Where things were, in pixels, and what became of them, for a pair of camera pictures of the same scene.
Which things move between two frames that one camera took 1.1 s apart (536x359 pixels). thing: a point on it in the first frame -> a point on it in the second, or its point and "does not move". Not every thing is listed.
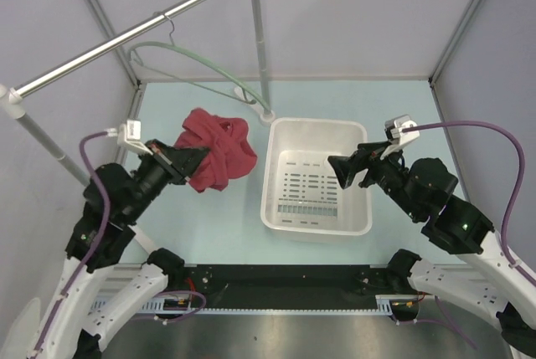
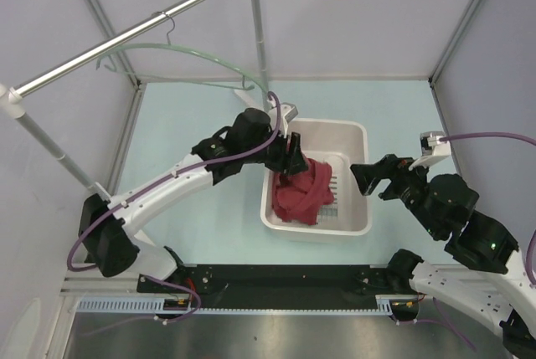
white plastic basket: [301, 192] does not move
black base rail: [290, 285] does not move
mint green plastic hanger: [245, 100] -> [170, 23]
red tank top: [229, 154] -> [297, 197]
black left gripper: [181, 161] -> [294, 156]
